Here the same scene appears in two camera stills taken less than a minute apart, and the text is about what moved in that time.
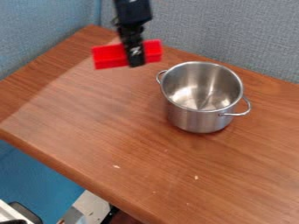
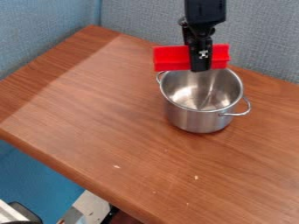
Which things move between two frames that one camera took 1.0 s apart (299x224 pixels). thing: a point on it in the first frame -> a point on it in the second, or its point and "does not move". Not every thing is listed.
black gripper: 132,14 -> 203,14
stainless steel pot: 202,95 does not move
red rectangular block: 110,56 -> 173,58
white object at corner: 10,213 does not move
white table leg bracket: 88,210 does not move
